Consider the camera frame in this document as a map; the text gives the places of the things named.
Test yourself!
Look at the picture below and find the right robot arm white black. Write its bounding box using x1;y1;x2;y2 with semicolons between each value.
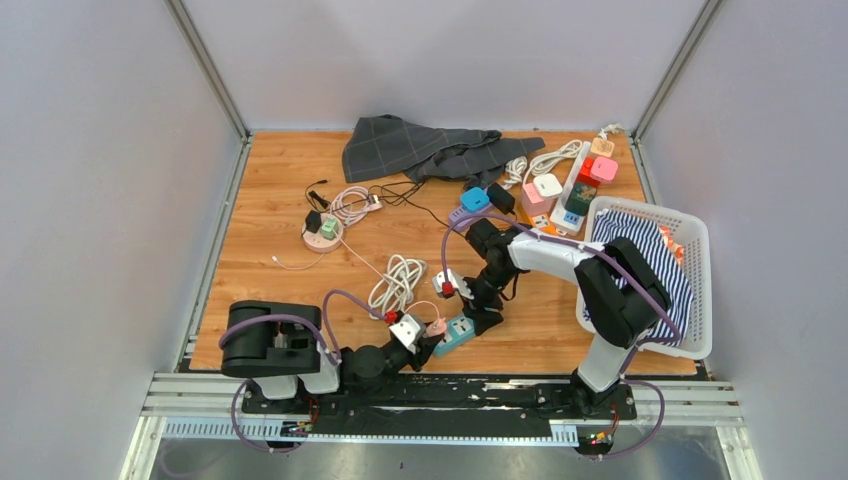
462;216;673;418

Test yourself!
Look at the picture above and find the black plug on round socket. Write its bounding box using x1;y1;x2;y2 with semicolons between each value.
304;210;323;233

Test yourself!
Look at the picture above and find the white coiled cord back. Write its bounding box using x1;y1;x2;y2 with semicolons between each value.
501;139;583;191

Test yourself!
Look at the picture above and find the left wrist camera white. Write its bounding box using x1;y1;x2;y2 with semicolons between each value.
389;314;426;354

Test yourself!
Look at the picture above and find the dark grey checked cloth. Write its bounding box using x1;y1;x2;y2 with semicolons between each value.
342;114;546;189

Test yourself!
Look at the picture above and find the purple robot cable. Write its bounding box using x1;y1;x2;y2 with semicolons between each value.
218;289;399;455
441;211;684;462

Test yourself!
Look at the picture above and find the dark green plug adapter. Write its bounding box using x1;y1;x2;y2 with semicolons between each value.
565;183;597;217

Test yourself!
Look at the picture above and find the round pink power socket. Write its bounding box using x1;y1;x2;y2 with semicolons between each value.
301;214;345;254

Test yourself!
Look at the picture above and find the purple USB power strip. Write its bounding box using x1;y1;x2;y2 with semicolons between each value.
448;203;493;234

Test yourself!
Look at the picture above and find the red plug adapter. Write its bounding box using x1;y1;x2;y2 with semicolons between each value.
575;157;600;188

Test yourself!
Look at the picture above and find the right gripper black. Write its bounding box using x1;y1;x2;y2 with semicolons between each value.
456;264;518;333

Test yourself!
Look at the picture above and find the teal power strip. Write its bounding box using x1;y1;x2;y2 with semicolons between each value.
433;315;476;357

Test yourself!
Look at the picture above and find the white plastic basket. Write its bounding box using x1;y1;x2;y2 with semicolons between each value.
585;196;713;360

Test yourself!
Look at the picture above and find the blue square plug adapter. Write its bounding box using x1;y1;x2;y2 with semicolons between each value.
460;187;490;213

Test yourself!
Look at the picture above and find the white coiled power cord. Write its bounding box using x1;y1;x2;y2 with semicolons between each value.
367;254;429;318

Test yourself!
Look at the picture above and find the white square plug adapter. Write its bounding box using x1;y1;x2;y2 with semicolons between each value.
533;173;563;200

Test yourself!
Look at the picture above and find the black mounting base rail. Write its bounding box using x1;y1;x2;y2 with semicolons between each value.
241;373;637;438

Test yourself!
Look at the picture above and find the pink USB charger plug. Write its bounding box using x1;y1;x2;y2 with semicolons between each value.
426;318;447;337

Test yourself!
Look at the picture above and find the blue white striped cloth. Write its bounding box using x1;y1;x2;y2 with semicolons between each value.
586;208;693;347

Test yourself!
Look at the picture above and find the thin pink charger cable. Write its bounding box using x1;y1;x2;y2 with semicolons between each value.
271;225;444;326

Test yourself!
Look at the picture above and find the orange power strip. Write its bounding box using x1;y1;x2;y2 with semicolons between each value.
517;205;559;236

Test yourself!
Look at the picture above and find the pink square plug adapter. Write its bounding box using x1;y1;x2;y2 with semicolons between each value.
589;156;619;183

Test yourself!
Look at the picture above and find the pink cube socket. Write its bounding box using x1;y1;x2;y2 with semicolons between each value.
521;182;550;218

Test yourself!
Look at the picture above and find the long white power strip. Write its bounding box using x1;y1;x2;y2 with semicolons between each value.
549;141;590;235

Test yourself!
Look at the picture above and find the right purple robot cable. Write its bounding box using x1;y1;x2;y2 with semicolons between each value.
441;211;684;462

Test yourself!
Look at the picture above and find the black power adapter brick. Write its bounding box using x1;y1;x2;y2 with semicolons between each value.
486;183;516;214

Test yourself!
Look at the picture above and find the beige tag adapter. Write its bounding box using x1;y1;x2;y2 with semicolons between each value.
588;136;615;158

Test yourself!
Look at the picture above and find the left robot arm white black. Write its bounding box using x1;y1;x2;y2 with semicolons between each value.
219;300;447;413

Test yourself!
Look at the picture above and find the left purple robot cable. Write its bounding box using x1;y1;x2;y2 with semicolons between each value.
218;289;399;455

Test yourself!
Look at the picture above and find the thin black adapter cable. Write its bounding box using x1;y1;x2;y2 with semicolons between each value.
304;178;519;242

